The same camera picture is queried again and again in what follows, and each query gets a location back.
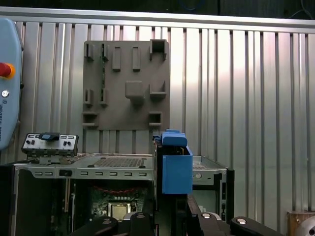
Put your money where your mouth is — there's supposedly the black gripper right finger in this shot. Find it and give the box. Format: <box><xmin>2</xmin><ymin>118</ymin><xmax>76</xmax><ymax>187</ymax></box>
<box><xmin>186</xmin><ymin>194</ymin><xmax>284</xmax><ymax>236</ymax></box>

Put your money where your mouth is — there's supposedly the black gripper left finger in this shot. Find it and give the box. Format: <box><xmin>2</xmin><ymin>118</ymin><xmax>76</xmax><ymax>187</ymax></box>
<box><xmin>70</xmin><ymin>212</ymin><xmax>155</xmax><ymax>236</ymax></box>

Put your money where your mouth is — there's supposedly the hard disk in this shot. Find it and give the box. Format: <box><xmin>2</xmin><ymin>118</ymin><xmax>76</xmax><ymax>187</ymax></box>
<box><xmin>152</xmin><ymin>129</ymin><xmax>194</xmax><ymax>236</ymax></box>

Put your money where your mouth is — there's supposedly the silver CPU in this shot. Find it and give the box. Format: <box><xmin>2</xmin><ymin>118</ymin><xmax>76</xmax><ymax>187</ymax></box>
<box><xmin>110</xmin><ymin>203</ymin><xmax>133</xmax><ymax>219</ymax></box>

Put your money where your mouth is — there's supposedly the CPU socket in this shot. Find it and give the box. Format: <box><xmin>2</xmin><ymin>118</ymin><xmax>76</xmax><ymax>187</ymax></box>
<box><xmin>107</xmin><ymin>199</ymin><xmax>137</xmax><ymax>222</ymax></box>

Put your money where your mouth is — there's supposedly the green motherboard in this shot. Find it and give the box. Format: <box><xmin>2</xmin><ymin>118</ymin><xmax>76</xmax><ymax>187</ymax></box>
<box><xmin>88</xmin><ymin>186</ymin><xmax>154</xmax><ymax>222</ymax></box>

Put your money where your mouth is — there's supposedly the grey parts rack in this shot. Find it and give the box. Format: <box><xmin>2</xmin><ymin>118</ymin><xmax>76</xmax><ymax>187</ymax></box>
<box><xmin>82</xmin><ymin>39</ymin><xmax>171</xmax><ymax>131</ymax></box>

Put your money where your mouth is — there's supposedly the silver front port panel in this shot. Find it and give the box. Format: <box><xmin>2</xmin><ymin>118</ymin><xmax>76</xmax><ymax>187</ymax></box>
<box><xmin>21</xmin><ymin>132</ymin><xmax>79</xmax><ymax>166</ymax></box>

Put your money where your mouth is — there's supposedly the black PC case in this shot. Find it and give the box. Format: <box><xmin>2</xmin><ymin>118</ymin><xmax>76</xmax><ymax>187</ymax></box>
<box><xmin>0</xmin><ymin>149</ymin><xmax>234</xmax><ymax>236</ymax></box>

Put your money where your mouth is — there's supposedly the pale blue teach pendant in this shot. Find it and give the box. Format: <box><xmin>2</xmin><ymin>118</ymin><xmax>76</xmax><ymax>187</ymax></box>
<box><xmin>0</xmin><ymin>17</ymin><xmax>24</xmax><ymax>151</ymax></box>

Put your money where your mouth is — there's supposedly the red black twisted wire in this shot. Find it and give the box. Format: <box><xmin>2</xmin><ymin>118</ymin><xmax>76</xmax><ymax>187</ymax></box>
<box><xmin>92</xmin><ymin>186</ymin><xmax>145</xmax><ymax>195</ymax></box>

